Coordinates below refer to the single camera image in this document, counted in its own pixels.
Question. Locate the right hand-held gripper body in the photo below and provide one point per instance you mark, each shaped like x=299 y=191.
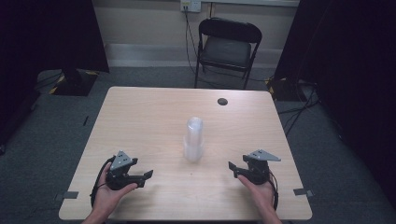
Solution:
x=260 y=169

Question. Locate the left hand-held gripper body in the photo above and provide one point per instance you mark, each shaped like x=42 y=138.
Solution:
x=120 y=174

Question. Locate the stack of clear plastic cups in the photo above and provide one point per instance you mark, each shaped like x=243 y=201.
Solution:
x=193 y=140

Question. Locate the person's left hand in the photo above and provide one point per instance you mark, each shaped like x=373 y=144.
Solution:
x=109 y=194

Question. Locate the person's right hand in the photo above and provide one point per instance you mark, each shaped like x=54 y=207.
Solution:
x=260 y=194

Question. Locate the grey tape strip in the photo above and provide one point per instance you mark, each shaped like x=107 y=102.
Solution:
x=68 y=195
x=302 y=192

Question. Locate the black table grommet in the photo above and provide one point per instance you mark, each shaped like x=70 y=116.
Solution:
x=222 y=101

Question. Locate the black stand base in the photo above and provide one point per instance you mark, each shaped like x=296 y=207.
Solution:
x=286 y=88
x=74 y=82

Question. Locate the black folding chair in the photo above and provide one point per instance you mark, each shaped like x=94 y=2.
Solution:
x=227 y=49

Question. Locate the black curtain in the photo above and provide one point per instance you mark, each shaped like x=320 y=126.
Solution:
x=351 y=62
x=40 y=46

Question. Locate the white wall outlet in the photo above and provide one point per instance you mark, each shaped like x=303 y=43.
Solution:
x=190 y=5

